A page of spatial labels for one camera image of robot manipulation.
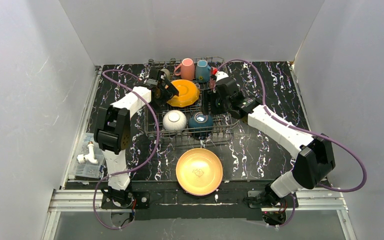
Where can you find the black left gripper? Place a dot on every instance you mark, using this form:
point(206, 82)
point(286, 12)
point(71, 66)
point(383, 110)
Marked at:
point(164, 89)

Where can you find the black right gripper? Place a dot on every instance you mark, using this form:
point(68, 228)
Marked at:
point(212, 103)

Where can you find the metal wire dish rack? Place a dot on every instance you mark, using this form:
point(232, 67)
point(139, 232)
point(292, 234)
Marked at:
point(222, 123)

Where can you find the brown beige bowl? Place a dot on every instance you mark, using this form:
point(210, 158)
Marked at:
point(200, 126)

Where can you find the yellow plate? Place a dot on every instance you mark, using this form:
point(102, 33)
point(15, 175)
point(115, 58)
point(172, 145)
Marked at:
point(188, 93)

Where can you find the pink ceramic mug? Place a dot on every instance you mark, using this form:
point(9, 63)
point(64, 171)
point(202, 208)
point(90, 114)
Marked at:
point(186, 69)

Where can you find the white ceramic bowl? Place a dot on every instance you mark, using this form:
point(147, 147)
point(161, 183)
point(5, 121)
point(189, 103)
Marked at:
point(174, 120)

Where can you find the blue ceramic mug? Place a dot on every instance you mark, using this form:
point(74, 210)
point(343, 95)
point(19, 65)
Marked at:
point(202, 71)

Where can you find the beige round plate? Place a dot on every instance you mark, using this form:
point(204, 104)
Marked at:
point(199, 169)

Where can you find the beige ceramic mug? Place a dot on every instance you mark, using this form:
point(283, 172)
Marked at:
point(167, 74)

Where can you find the pink polka dot plate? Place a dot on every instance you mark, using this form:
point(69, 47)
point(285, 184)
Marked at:
point(213, 77)

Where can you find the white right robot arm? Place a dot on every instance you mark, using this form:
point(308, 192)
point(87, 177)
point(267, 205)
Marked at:
point(314, 157)

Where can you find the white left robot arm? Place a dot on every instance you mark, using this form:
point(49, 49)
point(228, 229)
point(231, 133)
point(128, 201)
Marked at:
point(113, 129)

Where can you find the clear plastic storage box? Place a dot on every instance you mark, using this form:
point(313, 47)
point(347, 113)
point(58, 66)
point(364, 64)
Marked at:
point(88, 160)

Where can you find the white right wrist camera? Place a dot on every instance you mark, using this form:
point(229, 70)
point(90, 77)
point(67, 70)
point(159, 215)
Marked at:
point(217, 75)

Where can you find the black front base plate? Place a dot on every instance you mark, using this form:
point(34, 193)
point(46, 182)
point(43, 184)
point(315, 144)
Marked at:
point(152, 200)

